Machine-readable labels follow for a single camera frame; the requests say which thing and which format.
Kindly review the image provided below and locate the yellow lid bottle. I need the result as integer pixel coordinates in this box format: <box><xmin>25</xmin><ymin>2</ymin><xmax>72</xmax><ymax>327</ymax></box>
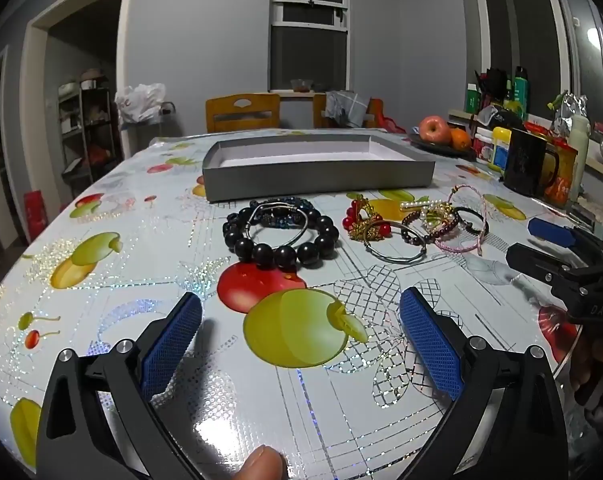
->
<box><xmin>487</xmin><ymin>127</ymin><xmax>512</xmax><ymax>171</ymax></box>

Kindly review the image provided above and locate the black cord bracelet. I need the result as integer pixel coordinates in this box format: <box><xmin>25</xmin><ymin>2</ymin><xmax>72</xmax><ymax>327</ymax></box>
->
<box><xmin>454</xmin><ymin>206</ymin><xmax>487</xmax><ymax>236</ymax></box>

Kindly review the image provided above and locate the window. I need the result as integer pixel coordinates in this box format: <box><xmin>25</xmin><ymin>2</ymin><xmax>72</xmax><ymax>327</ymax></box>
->
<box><xmin>268</xmin><ymin>0</ymin><xmax>349</xmax><ymax>93</ymax></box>

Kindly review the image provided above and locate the metal shelf rack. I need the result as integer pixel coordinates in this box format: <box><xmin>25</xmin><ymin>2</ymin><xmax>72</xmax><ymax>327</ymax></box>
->
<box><xmin>58</xmin><ymin>80</ymin><xmax>119</xmax><ymax>181</ymax></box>

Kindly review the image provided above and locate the orange jar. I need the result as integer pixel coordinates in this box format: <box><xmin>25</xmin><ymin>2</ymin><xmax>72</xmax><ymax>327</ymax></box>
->
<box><xmin>546</xmin><ymin>140</ymin><xmax>579</xmax><ymax>208</ymax></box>

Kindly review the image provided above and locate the pearl hair clip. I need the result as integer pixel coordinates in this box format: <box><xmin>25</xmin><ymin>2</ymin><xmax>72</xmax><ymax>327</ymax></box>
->
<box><xmin>400</xmin><ymin>199</ymin><xmax>452</xmax><ymax>211</ymax></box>

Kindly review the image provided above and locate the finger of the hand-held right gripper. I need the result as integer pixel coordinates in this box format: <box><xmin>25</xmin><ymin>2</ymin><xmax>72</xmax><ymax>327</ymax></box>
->
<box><xmin>528</xmin><ymin>216</ymin><xmax>603</xmax><ymax>266</ymax></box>
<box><xmin>506</xmin><ymin>242</ymin><xmax>602</xmax><ymax>288</ymax></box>

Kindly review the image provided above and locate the blue bead bracelet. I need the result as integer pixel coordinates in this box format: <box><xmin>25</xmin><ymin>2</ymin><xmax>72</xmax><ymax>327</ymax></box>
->
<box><xmin>248</xmin><ymin>197</ymin><xmax>315</xmax><ymax>228</ymax></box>

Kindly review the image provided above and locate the person's left hand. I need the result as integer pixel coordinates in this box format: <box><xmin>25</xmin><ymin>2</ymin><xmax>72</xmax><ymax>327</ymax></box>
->
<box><xmin>231</xmin><ymin>445</ymin><xmax>288</xmax><ymax>480</ymax></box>

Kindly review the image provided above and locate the person's right hand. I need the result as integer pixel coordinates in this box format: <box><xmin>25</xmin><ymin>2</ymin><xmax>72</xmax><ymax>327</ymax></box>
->
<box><xmin>570</xmin><ymin>327</ymin><xmax>603</xmax><ymax>413</ymax></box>

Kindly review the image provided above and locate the silver bangle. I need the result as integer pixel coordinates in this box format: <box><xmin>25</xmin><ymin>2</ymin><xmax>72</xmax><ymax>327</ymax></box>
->
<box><xmin>248</xmin><ymin>201</ymin><xmax>327</xmax><ymax>248</ymax></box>
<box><xmin>364</xmin><ymin>220</ymin><xmax>427</xmax><ymax>262</ymax></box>

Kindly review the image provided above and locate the red bead gold bracelet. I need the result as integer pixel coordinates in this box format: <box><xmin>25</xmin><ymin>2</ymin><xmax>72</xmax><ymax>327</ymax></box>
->
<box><xmin>342</xmin><ymin>197</ymin><xmax>395</xmax><ymax>241</ymax></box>

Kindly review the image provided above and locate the red floor item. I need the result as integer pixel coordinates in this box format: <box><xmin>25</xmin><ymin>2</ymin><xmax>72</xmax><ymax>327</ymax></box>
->
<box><xmin>24</xmin><ymin>191</ymin><xmax>49</xmax><ymax>231</ymax></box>

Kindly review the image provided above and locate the pink string bracelet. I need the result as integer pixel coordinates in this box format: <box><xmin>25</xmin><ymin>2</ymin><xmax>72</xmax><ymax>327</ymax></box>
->
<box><xmin>434</xmin><ymin>185</ymin><xmax>489</xmax><ymax>256</ymax></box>

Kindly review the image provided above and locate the green bottle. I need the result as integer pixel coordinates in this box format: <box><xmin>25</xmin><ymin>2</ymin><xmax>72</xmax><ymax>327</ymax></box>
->
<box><xmin>514</xmin><ymin>66</ymin><xmax>529</xmax><ymax>111</ymax></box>

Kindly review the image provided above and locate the silver foil bag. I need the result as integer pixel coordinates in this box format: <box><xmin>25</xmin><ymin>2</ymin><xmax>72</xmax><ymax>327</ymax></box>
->
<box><xmin>551</xmin><ymin>91</ymin><xmax>589</xmax><ymax>133</ymax></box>

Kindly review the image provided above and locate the grey cardboard box tray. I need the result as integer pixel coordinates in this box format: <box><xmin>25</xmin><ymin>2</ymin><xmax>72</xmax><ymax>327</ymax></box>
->
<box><xmin>202</xmin><ymin>129</ymin><xmax>436</xmax><ymax>203</ymax></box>

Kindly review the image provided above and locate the white plastic bag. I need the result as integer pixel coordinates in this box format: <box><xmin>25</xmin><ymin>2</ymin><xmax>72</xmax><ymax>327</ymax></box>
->
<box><xmin>115</xmin><ymin>83</ymin><xmax>166</xmax><ymax>123</ymax></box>

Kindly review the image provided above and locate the fruit printed tablecloth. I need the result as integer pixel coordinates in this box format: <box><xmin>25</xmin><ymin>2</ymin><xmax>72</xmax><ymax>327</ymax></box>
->
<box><xmin>0</xmin><ymin>127</ymin><xmax>603</xmax><ymax>480</ymax></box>

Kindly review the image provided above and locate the black large bead bracelet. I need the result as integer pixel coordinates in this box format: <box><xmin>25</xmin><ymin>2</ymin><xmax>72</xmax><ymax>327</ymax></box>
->
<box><xmin>222</xmin><ymin>205</ymin><xmax>339</xmax><ymax>271</ymax></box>

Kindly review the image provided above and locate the black mug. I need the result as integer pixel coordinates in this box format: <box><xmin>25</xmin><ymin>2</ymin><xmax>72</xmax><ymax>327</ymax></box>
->
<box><xmin>503</xmin><ymin>127</ymin><xmax>559</xmax><ymax>197</ymax></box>

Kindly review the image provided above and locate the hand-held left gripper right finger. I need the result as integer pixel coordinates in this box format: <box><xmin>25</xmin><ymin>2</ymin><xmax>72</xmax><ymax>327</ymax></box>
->
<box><xmin>399</xmin><ymin>287</ymin><xmax>570</xmax><ymax>480</ymax></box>

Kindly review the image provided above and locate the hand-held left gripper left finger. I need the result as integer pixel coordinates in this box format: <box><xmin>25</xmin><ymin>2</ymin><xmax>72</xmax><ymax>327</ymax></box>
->
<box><xmin>35</xmin><ymin>291</ymin><xmax>204</xmax><ymax>480</ymax></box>

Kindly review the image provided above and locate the cream white bottle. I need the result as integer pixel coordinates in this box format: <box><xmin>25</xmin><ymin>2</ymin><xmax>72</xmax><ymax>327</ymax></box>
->
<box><xmin>569</xmin><ymin>115</ymin><xmax>591</xmax><ymax>201</ymax></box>

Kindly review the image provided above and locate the red apple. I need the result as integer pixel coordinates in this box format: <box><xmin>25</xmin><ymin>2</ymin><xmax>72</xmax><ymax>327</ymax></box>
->
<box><xmin>419</xmin><ymin>115</ymin><xmax>453</xmax><ymax>147</ymax></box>

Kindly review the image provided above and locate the dark plate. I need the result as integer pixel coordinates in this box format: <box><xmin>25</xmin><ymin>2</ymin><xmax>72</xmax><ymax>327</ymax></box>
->
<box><xmin>408</xmin><ymin>132</ymin><xmax>477</xmax><ymax>156</ymax></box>

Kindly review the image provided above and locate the grey checked cloth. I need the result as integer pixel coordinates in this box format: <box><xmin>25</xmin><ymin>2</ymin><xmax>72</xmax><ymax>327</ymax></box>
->
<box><xmin>326</xmin><ymin>91</ymin><xmax>369</xmax><ymax>128</ymax></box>

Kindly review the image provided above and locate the wooden chair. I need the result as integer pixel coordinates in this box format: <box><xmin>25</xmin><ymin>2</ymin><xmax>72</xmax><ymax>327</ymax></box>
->
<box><xmin>314</xmin><ymin>92</ymin><xmax>383</xmax><ymax>129</ymax></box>
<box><xmin>206</xmin><ymin>94</ymin><xmax>280</xmax><ymax>133</ymax></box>

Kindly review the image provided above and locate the dark garnet bead bracelet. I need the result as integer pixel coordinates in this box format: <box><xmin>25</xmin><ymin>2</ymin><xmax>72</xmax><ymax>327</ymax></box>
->
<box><xmin>400</xmin><ymin>210</ymin><xmax>462</xmax><ymax>253</ymax></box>

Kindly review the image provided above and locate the pearl bracelet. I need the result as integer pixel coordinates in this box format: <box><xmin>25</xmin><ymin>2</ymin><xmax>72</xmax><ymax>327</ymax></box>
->
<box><xmin>419</xmin><ymin>207</ymin><xmax>455</xmax><ymax>231</ymax></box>

